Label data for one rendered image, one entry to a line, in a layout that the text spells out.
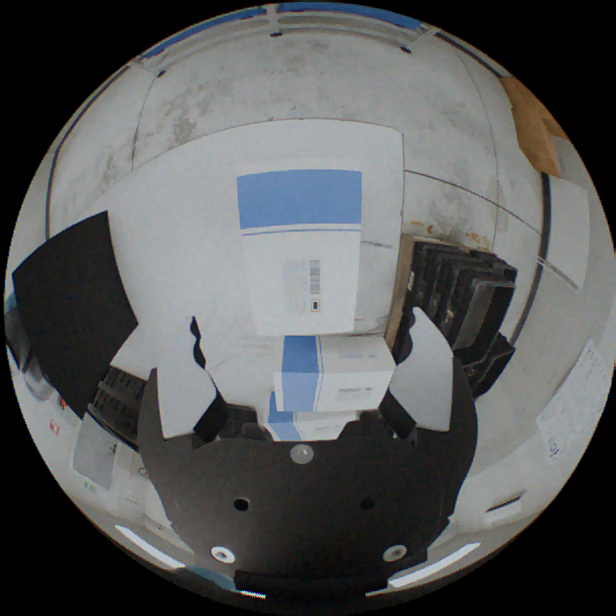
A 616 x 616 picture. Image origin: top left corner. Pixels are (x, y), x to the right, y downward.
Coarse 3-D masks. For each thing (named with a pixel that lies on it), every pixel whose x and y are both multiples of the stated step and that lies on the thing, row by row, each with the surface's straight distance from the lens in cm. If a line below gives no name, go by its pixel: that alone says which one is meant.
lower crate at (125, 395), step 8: (112, 368) 85; (112, 376) 83; (120, 376) 80; (128, 376) 78; (104, 384) 81; (112, 384) 80; (120, 384) 78; (128, 384) 76; (136, 384) 74; (144, 384) 73; (112, 392) 76; (120, 392) 74; (128, 392) 74; (136, 392) 72; (128, 400) 70; (136, 400) 70; (136, 408) 68
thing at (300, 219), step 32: (288, 160) 20; (320, 160) 20; (352, 160) 21; (256, 192) 20; (288, 192) 20; (320, 192) 20; (352, 192) 21; (256, 224) 21; (288, 224) 20; (320, 224) 20; (352, 224) 21; (256, 256) 21; (288, 256) 21; (320, 256) 21; (352, 256) 22; (256, 288) 23; (288, 288) 22; (320, 288) 22; (352, 288) 23; (256, 320) 25; (288, 320) 24; (320, 320) 25; (352, 320) 25
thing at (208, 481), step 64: (256, 448) 6; (320, 448) 6; (384, 448) 6; (192, 512) 6; (256, 512) 6; (320, 512) 5; (384, 512) 6; (256, 576) 6; (320, 576) 6; (384, 576) 6
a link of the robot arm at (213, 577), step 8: (176, 568) 31; (184, 568) 29; (192, 568) 29; (200, 568) 30; (184, 576) 26; (192, 576) 27; (200, 576) 27; (208, 576) 28; (216, 576) 28; (224, 576) 30; (208, 584) 26; (216, 584) 27; (224, 584) 28; (232, 584) 29; (240, 592) 30
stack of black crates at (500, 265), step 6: (474, 252) 124; (480, 252) 132; (480, 258) 118; (486, 258) 120; (492, 258) 125; (498, 258) 134; (486, 264) 116; (492, 264) 112; (498, 264) 113; (504, 264) 123; (498, 270) 134; (504, 270) 140; (510, 270) 138; (516, 270) 134; (504, 276) 141; (510, 276) 138; (516, 276) 136
